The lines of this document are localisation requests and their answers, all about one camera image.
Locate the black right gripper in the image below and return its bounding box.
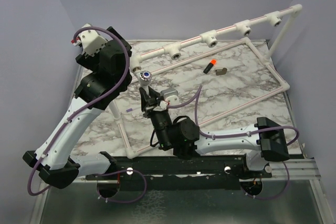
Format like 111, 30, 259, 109
141, 85, 173, 149

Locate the white plastic water faucet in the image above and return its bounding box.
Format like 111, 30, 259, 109
134, 69, 152, 95

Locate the white pipe frame with fittings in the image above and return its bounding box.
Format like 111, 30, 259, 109
110, 4, 303, 159

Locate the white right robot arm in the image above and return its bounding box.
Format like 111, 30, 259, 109
139, 88, 290, 177

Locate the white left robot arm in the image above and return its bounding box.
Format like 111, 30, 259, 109
23, 25, 132, 189

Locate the orange cap black highlighter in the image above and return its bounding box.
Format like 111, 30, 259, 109
203, 59, 216, 74

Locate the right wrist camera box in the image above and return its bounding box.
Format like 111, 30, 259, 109
159, 88, 180, 110

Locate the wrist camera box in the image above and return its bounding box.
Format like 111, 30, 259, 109
71, 30, 108, 57
159, 88, 180, 110

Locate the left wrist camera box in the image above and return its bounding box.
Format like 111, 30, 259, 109
71, 30, 108, 57

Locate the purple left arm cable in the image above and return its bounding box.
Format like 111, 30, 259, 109
27, 26, 148, 204

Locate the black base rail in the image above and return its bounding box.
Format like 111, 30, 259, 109
86, 155, 271, 191

